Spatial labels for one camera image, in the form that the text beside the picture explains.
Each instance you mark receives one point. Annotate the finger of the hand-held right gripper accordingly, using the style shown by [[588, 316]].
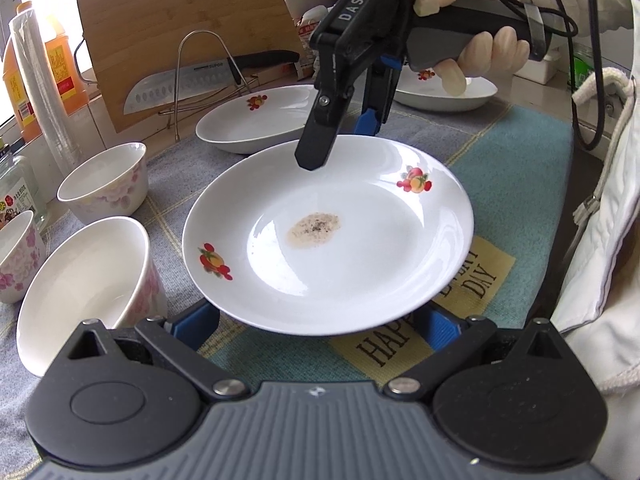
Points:
[[317, 135], [369, 122]]

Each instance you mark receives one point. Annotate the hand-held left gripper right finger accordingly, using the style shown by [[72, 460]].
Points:
[[442, 324]]

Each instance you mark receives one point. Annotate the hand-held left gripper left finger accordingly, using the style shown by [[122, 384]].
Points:
[[192, 325]]

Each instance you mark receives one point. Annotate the white fruit print plate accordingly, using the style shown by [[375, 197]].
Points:
[[240, 130], [430, 101]]

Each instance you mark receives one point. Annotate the white plate with brown stain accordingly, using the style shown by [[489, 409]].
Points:
[[350, 260]]

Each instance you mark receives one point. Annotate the white pink floral bowl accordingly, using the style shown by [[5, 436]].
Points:
[[75, 290], [17, 260], [100, 180]]

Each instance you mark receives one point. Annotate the person's right hand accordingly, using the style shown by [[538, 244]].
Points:
[[495, 47]]

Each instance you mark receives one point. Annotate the white orange seasoning packet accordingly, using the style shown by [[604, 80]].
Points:
[[310, 27]]

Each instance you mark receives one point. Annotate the grey blue checked mat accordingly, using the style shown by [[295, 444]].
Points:
[[500, 200]]

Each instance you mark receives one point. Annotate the person's white jacket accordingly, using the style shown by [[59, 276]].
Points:
[[615, 235]]

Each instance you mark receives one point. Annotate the bamboo cutting board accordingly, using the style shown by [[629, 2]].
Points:
[[150, 35]]

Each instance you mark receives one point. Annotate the clear glass jar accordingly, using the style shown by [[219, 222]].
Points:
[[20, 185]]

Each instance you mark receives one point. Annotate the orange cooking oil jug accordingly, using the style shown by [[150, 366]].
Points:
[[67, 75]]

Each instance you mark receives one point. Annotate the clear plastic film roll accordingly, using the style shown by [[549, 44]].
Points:
[[40, 85]]

